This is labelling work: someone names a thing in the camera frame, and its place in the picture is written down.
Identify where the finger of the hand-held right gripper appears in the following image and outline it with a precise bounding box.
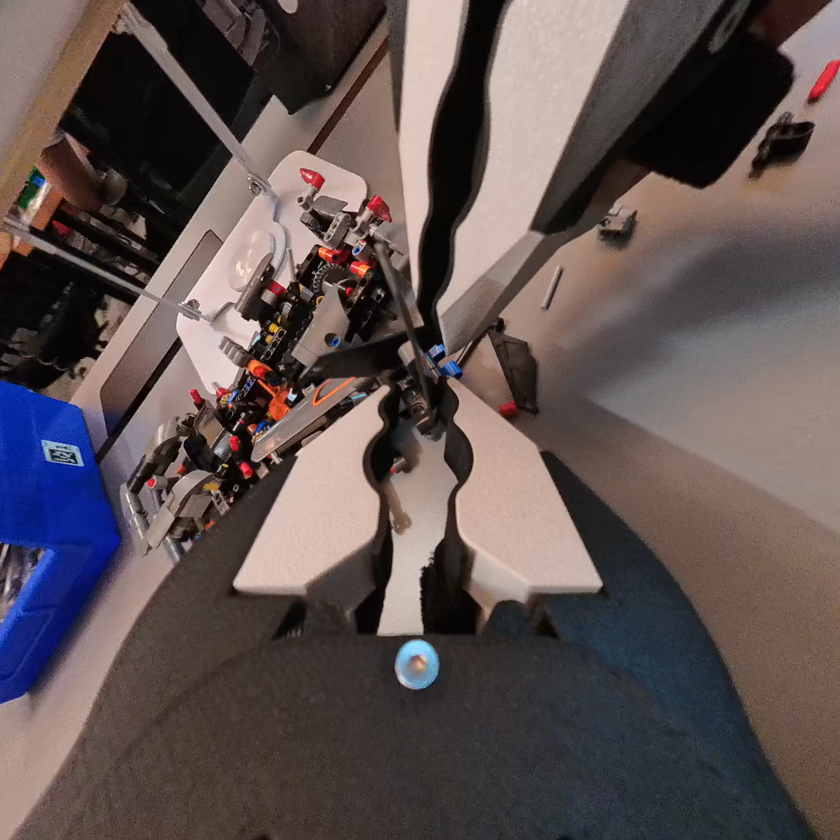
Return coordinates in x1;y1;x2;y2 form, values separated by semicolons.
389;0;487;322
436;0;719;352

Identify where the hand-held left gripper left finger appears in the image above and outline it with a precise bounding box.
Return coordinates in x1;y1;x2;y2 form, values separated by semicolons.
233;384;403;601

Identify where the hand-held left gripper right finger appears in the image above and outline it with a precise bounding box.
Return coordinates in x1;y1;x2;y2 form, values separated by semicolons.
443;379;605;603

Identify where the small lego sub-assembly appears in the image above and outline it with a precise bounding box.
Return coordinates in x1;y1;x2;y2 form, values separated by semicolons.
394;341;463;441

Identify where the grey orange lego car model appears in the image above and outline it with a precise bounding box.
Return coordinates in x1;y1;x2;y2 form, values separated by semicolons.
121;167;460;559

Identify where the black lego connector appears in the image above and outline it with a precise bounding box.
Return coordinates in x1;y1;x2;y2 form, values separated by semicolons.
748;113;816;179

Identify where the red lego piece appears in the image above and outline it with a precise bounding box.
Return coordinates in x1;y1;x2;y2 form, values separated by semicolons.
806;59;840;102

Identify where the dark grey lego piece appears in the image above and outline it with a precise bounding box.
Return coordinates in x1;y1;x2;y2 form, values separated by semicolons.
597;203;639;238

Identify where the black lego panel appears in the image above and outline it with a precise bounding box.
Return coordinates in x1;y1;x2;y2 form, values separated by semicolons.
487;319;540;416

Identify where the person's right hand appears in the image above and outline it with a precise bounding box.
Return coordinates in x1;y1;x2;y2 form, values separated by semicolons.
755;0;833;44

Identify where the blue plastic bin with tag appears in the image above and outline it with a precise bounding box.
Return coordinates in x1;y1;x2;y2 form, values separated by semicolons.
0;381;122;704

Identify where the wooden shelf unit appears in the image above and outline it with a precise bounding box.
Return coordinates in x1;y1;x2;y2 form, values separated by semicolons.
0;0;277;395

